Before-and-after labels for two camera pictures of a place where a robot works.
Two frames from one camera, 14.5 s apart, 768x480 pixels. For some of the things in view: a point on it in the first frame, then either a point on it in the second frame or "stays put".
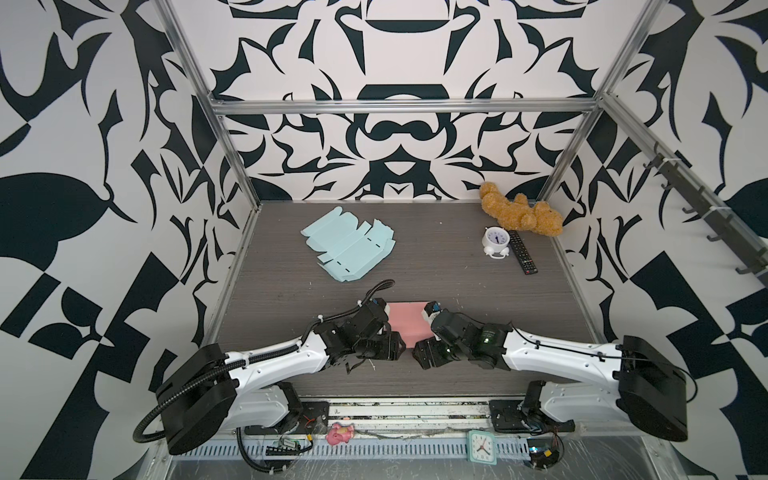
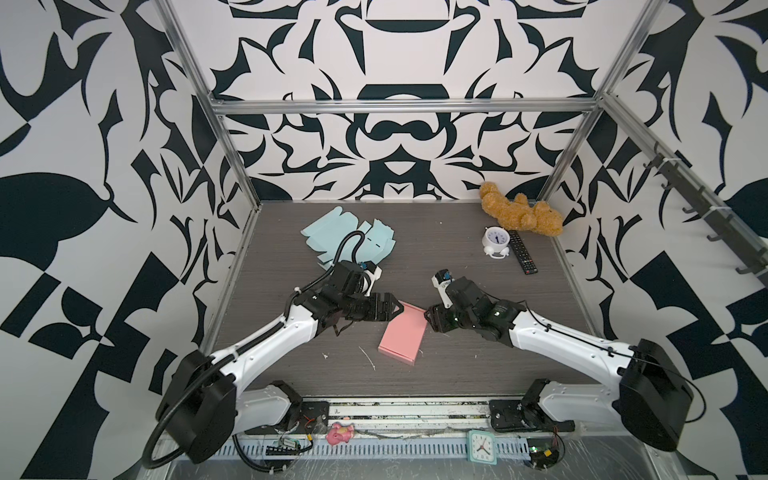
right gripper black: [428, 360] -> [433, 314]
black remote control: [526, 261] stays put
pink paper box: [408, 319] stays put
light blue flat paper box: [350, 251] stays put
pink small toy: [338, 434] stays put
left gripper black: [391, 348] -> [384, 316]
